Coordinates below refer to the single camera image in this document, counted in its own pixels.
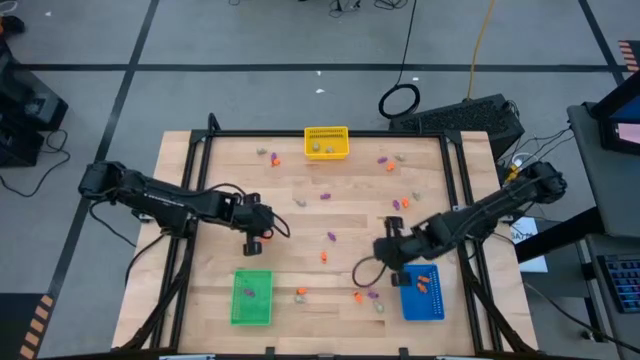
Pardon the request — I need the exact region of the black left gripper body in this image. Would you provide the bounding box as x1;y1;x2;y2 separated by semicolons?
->
234;204;277;242

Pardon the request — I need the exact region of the black desk bar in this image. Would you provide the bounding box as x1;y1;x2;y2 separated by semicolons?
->
514;207;606;264

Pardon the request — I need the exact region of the black arm base cable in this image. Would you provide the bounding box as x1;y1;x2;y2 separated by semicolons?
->
519;279;640;354
88;199;171;289

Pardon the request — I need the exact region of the black coiled floor cable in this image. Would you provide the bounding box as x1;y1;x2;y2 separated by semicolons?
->
377;0;422;120

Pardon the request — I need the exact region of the black left camera cable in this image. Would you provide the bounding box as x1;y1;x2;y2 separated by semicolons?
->
197;182;292;240

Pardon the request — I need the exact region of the blue plastic basket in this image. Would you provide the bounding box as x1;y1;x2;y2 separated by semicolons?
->
399;263;446;322

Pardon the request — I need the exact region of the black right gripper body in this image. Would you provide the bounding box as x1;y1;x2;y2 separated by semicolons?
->
372;227;430;273

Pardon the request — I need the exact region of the black camera cable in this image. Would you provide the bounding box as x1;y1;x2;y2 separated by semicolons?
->
197;182;292;240
351;254;390;289

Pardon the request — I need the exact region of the black right camera cable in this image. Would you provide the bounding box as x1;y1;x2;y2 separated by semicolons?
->
351;254;390;289

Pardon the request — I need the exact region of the white paper sheet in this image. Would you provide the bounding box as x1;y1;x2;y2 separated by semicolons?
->
509;215;550;274

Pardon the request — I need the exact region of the green plastic basket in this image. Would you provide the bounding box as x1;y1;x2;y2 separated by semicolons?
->
229;268;275;327

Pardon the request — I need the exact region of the black equipment stack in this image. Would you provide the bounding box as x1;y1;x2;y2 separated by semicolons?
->
0;14;70;169

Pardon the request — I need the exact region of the yellow hanging cable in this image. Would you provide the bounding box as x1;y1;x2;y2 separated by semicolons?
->
467;0;497;100

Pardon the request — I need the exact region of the yellow plastic basket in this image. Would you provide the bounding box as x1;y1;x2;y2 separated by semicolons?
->
303;125;350;161

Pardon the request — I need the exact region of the gray desk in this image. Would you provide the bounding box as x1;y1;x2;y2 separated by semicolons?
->
567;69;640;241

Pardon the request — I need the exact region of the black monitor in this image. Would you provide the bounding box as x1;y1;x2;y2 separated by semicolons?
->
592;72;640;156

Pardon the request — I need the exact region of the black keyboard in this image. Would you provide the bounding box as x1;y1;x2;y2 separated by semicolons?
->
597;252;640;315

